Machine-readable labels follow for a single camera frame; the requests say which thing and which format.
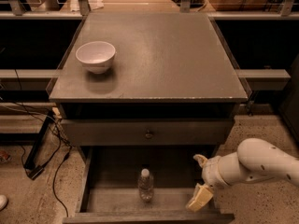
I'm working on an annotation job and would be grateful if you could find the black floor cable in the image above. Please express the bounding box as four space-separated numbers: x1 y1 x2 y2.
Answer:
0 96 73 218

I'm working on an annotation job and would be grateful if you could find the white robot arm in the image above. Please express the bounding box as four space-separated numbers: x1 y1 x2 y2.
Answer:
186 138 299 212

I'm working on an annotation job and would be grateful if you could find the black metal stand leg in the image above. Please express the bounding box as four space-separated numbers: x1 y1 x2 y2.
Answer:
23 111 53 170

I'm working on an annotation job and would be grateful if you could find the grey wooden drawer cabinet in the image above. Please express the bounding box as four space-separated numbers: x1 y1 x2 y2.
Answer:
46 12 252 224

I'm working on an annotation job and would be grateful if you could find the closed top drawer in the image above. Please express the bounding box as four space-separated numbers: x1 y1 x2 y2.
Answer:
62 119 234 147

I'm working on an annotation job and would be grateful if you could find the white shoe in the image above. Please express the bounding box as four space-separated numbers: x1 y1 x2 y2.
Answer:
0 195 8 211

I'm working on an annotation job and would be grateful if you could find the white paper sheet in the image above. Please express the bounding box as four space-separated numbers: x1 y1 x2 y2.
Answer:
68 0 104 11

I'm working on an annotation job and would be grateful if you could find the open middle drawer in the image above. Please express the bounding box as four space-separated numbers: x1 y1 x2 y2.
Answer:
63 146 235 224

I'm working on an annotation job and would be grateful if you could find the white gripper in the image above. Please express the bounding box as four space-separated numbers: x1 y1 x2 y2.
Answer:
186 154 225 212

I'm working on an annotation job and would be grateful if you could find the clear plastic water bottle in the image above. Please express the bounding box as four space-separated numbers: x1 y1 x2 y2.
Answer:
137 168 154 203

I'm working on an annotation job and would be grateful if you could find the round metal drawer knob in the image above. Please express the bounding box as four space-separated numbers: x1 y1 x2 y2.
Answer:
145 130 153 139

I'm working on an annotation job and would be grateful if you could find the white ceramic bowl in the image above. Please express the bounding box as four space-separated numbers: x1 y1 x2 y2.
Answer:
76 41 116 74

